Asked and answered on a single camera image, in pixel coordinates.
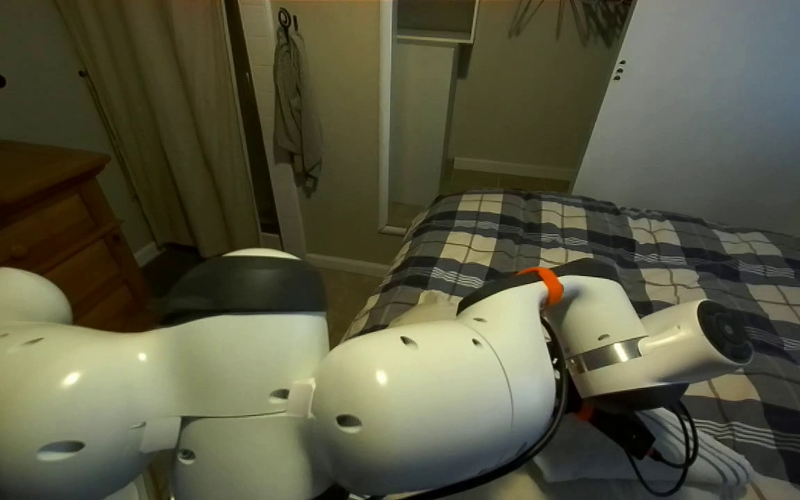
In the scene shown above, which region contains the grey hanging garment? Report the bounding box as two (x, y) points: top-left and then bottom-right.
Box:
(273, 26), (325, 198)

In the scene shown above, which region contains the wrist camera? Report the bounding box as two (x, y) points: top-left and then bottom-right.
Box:
(589, 408), (657, 461)

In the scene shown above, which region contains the white door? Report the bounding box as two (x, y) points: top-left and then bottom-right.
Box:
(572, 0), (800, 238)

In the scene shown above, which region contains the white towel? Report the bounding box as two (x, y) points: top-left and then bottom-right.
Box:
(531, 407), (753, 490)

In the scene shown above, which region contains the closet shelf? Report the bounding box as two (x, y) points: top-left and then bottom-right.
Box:
(394, 0), (480, 45)

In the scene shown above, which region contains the bed with plaid blanket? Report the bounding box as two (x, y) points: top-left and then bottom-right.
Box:
(340, 190), (800, 500)

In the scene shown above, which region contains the beige curtain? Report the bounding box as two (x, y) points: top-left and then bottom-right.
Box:
(55, 0), (260, 258)

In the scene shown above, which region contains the bunch of clothes hangers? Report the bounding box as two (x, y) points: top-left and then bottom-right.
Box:
(507, 0), (635, 48)

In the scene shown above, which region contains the wooden dresser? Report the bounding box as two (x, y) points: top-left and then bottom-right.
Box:
(0, 140), (156, 333)

